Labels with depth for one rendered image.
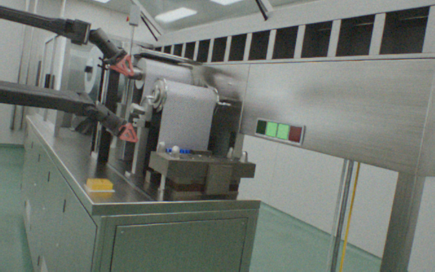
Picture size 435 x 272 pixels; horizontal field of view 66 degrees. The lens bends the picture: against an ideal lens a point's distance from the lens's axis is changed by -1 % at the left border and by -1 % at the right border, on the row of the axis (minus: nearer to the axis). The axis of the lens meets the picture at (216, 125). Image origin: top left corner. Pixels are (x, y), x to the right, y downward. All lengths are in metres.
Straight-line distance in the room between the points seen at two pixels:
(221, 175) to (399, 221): 0.61
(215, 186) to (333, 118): 0.49
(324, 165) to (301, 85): 2.91
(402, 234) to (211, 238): 0.63
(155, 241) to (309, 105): 0.69
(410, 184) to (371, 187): 2.60
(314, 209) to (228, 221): 2.92
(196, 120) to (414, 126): 0.83
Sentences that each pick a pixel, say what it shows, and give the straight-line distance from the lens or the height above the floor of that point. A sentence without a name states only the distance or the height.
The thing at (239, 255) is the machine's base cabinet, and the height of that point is 0.67.
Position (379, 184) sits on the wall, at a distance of 3.73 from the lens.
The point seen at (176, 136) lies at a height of 1.09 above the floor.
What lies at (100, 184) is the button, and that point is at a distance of 1.20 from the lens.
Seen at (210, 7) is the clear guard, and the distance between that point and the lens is 1.78.
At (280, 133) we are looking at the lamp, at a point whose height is 1.18.
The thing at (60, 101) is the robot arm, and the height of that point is 1.18.
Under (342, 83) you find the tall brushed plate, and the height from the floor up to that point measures 1.37.
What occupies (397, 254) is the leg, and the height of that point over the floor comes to 0.88.
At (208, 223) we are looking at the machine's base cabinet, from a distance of 1.29.
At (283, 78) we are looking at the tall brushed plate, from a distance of 1.31.
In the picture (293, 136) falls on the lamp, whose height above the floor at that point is 1.17.
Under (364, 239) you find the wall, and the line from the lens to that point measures 3.87.
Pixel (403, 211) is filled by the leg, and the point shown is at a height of 1.01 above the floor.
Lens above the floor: 1.23
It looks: 3 degrees down
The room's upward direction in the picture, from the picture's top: 9 degrees clockwise
